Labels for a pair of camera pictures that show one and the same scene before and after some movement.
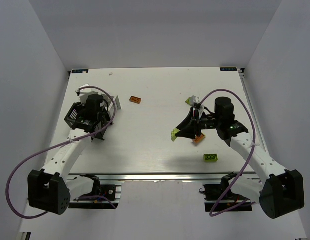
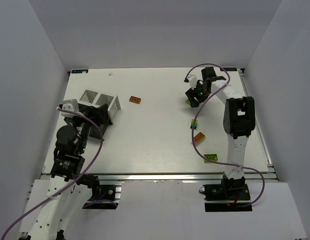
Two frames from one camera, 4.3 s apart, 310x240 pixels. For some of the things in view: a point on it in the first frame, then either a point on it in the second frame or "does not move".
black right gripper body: (197, 123) -> (195, 95)
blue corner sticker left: (79, 71) does not move
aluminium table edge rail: (161, 177) does not move
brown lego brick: (135, 99) does not move
